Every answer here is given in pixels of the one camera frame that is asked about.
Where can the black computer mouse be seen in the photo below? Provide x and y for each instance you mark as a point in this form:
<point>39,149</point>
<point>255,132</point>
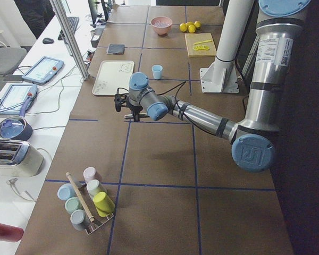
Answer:
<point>47,41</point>

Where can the red bottle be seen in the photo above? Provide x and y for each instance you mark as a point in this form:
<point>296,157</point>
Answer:
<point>10,233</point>

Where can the white pillar with base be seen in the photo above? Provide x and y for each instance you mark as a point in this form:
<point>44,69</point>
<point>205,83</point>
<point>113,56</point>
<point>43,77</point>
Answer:
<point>220,76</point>

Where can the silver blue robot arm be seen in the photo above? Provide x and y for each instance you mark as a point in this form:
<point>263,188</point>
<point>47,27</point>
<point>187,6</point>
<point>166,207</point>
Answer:
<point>253,138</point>

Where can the bamboo cutting board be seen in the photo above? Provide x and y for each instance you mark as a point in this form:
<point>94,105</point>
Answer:
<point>191,38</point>

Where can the aluminium frame post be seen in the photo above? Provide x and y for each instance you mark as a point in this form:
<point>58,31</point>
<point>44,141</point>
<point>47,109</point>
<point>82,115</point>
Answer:
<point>69,37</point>

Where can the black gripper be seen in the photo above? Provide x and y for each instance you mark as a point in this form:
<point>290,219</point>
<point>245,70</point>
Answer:
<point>134,109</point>

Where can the yellow plastic knife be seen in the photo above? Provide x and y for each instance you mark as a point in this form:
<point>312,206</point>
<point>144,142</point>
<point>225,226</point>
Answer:
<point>201,42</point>

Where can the grey folded cloth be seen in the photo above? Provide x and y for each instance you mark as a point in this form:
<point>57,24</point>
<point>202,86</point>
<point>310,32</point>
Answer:
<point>115,49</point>

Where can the light blue plastic cup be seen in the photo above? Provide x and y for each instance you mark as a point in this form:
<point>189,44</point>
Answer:
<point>157,71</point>

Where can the pink bowl of ice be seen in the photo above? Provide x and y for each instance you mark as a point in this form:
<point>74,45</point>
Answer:
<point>161,25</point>

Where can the black box with label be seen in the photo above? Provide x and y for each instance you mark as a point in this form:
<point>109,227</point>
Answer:
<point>96,35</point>

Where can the steel muddler black tip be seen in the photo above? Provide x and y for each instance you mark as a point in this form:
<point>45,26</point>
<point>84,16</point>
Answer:
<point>137,116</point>

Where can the cream bear tray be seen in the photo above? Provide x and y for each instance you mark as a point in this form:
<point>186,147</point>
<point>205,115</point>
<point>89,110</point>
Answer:
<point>111,76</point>

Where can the blue pot with lid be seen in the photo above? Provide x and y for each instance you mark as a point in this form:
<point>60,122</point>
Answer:
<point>15,128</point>

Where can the cup rack with cups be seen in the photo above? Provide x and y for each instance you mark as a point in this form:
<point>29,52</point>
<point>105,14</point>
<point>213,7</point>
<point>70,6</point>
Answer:
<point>89,206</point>

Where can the blue teach pendant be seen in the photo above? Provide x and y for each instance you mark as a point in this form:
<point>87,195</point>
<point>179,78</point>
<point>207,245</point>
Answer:
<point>43,71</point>
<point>18,96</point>

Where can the lemon slices row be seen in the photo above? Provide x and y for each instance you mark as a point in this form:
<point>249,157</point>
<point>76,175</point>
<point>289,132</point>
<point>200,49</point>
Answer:
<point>201,47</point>

